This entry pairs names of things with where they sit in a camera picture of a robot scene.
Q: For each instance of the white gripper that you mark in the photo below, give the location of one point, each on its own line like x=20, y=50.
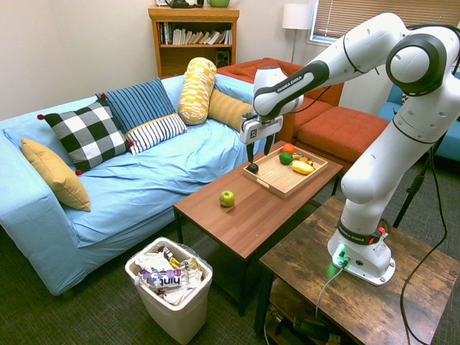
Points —
x=260, y=129

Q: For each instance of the green apple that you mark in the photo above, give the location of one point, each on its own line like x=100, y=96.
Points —
x=227, y=198

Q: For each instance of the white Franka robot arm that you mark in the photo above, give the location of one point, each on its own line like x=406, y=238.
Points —
x=395, y=143

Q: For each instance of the wooden serving tray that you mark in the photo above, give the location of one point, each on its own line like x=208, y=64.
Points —
x=278, y=178

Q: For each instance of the green lime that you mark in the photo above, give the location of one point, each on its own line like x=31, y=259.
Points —
x=286, y=159

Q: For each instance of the large orange fruit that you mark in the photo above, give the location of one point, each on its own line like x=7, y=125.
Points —
x=288, y=148

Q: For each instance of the overripe spotted banana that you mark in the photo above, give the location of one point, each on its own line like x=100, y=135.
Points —
x=297, y=157

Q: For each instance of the yellow mango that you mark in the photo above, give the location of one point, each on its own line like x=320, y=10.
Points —
x=302, y=167

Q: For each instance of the mustard striped pillow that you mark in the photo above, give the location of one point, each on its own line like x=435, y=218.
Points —
x=228, y=108

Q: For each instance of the reddish wooden coffee table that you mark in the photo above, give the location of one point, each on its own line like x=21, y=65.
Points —
x=244, y=223

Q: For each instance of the orange couch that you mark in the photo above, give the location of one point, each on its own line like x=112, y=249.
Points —
x=244, y=70

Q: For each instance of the orange ottoman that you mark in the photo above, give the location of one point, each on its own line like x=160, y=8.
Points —
x=341, y=129

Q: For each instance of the yellow patterned bolster pillow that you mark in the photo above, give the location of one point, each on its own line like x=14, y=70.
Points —
x=196, y=91

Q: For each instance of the black bookshelf speaker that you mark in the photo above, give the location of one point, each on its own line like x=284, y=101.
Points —
x=223, y=58

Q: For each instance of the white navy striped pillow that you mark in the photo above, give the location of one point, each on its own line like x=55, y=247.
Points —
x=156, y=133

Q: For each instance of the wooden bookshelf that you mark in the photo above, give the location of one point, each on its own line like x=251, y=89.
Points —
x=179, y=59

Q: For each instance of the light blue sofa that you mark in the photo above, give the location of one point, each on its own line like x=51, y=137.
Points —
x=143, y=179

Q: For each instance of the blue striped pillow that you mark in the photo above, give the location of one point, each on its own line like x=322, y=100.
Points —
x=140, y=104

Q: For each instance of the row of paperback books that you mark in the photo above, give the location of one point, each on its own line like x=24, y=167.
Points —
x=194, y=37

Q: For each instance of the white shade floor lamp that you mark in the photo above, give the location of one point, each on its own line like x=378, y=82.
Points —
x=297, y=16

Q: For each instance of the green ceramic pot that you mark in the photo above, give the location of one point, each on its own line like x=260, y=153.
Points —
x=218, y=3

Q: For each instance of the rustic dark wood table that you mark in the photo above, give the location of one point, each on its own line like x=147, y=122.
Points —
x=323, y=287

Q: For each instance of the crumpled white paper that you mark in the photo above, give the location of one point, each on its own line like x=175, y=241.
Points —
x=151, y=260

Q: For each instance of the black tripod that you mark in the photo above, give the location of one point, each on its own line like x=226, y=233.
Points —
x=413, y=188

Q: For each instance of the crumpled hint label wrapper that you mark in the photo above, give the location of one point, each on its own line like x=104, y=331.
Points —
x=169, y=279

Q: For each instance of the black object on shelf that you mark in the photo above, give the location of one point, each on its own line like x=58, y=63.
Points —
x=185, y=3

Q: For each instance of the wooden window blinds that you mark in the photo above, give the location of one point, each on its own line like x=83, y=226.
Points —
x=359, y=16

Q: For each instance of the black white checkered pillow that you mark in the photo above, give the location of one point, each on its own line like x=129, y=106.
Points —
x=86, y=133

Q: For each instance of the white plastic trash bin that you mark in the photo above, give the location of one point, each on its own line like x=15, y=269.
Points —
x=187, y=316

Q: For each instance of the black power brick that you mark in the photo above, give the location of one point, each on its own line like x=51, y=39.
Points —
x=311, y=325

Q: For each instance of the teal armchair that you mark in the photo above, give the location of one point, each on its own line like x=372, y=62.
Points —
x=449, y=143

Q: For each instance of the plain mustard pillow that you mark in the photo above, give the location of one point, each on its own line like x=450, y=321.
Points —
x=54, y=172

